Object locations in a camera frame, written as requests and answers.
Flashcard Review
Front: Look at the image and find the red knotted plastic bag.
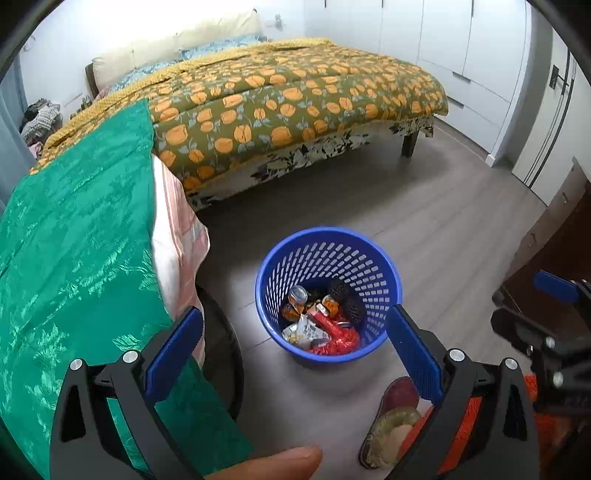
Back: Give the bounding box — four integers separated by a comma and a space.
311, 325, 361, 356

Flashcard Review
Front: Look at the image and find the orange snack bag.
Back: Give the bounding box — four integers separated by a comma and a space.
322, 294, 341, 319

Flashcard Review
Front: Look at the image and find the crushed orange soda can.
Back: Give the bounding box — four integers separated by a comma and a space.
280, 285, 308, 323

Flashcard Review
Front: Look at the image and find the black knitted item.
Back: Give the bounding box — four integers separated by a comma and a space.
328, 277, 367, 326

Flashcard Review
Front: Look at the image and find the red long snack wrapper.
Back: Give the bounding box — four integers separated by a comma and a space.
307, 308, 348, 338

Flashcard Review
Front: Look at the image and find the burger print snack wrapper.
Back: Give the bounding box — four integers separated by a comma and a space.
281, 314, 332, 351

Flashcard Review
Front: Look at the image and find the blue plastic trash basket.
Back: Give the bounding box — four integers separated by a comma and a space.
254, 227, 403, 364

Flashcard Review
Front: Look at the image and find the person left hand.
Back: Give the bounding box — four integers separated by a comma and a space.
206, 446, 322, 480

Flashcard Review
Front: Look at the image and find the dark wooden cabinet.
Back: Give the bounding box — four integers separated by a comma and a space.
493, 162, 590, 339

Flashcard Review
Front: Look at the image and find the maroon slipper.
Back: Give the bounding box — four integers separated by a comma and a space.
358, 376, 422, 470

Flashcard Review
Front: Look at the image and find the green satin tablecloth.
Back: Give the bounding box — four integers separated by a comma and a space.
0, 98, 256, 478

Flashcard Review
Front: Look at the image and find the pink striped under cloth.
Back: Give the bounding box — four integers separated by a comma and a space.
149, 154, 212, 365

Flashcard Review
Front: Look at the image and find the white wardrobe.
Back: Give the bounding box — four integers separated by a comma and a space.
304, 0, 532, 165

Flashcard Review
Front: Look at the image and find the grey-blue curtain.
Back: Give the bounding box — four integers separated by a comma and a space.
0, 56, 36, 211

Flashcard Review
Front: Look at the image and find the pile of clothes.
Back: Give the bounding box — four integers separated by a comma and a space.
19, 98, 63, 146

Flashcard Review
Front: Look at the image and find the orange floral bed quilt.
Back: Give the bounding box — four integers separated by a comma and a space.
36, 38, 449, 211

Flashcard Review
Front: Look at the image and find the cream pillow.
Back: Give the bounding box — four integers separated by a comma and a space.
85, 10, 263, 96

